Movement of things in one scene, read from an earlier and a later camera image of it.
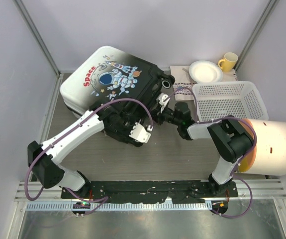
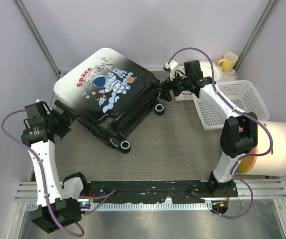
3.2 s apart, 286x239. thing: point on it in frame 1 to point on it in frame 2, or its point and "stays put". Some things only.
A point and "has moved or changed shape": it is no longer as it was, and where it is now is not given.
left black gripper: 126,134 to 66,122
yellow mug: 230,61 stays put
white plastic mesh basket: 219,99 stays put
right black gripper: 160,117 to 164,94
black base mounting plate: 144,191 stays put
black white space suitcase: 108,74 has moved or changed shape
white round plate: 204,71 stays put
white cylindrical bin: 277,150 stays put
